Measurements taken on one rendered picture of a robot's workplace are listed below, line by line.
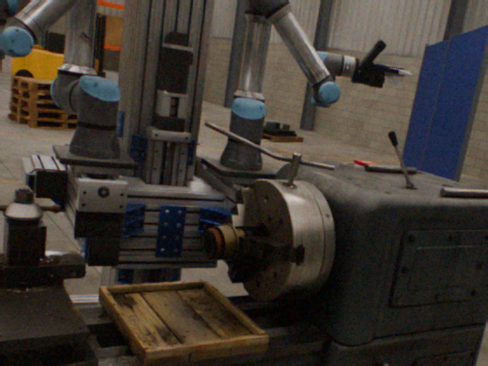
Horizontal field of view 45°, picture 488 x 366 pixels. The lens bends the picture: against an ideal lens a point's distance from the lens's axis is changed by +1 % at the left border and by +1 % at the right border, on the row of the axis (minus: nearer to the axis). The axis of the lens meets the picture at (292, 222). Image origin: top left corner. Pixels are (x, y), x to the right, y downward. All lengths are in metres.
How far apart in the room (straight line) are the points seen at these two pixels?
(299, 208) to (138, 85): 0.88
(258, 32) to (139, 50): 0.41
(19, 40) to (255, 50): 0.80
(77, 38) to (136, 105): 0.27
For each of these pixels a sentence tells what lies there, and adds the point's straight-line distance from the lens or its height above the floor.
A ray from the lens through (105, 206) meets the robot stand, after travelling 1.79.
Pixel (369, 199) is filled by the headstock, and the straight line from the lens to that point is 1.43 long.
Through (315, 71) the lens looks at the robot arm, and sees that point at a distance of 2.05.
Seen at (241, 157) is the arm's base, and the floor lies 1.20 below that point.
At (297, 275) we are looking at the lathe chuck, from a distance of 1.40.
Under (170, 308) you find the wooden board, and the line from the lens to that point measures 1.53.
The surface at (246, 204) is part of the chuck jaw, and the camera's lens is 1.49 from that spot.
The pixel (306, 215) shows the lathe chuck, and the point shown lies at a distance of 1.40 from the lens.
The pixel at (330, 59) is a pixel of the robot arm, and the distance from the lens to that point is 2.19.
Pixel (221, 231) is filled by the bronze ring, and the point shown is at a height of 1.11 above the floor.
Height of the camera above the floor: 1.50
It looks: 14 degrees down
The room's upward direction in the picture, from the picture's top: 10 degrees clockwise
